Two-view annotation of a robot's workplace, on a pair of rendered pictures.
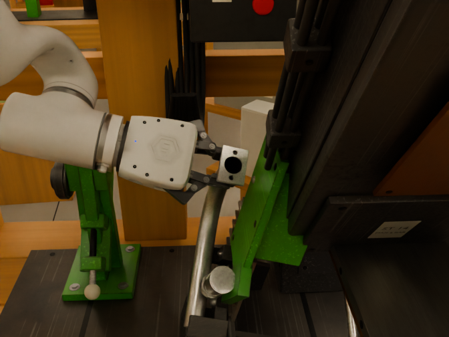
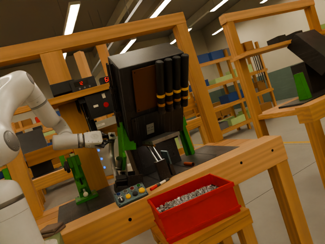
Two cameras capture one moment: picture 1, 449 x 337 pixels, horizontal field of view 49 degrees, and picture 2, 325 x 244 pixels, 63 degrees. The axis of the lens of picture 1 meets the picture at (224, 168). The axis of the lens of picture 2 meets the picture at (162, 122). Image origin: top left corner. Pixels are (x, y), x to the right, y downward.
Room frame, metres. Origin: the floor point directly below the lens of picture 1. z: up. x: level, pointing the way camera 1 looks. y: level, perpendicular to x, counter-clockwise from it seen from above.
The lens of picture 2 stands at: (-0.94, 0.17, 1.27)
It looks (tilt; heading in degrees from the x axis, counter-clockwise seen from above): 3 degrees down; 342
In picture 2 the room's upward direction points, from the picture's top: 19 degrees counter-clockwise
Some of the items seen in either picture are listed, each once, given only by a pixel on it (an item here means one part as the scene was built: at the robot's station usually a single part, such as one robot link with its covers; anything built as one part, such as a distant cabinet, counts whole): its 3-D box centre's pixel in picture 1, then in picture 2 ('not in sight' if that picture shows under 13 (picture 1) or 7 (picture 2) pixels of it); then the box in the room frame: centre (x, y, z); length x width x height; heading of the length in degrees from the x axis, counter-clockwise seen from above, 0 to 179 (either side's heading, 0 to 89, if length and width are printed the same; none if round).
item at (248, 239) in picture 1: (278, 206); (125, 139); (0.59, -0.08, 1.17); 0.13 x 0.12 x 0.20; 93
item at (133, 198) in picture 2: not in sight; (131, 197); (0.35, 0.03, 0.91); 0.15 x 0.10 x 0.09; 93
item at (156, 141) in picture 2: (387, 251); (155, 139); (0.56, -0.23, 1.11); 0.39 x 0.16 x 0.03; 3
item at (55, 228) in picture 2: not in sight; (51, 230); (0.36, 0.41, 0.91); 0.10 x 0.08 x 0.03; 53
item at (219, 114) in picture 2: not in sight; (214, 112); (9.28, -5.48, 0.37); 1.20 x 0.81 x 0.74; 100
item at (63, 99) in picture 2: not in sight; (109, 88); (0.91, -0.13, 1.52); 0.90 x 0.25 x 0.04; 93
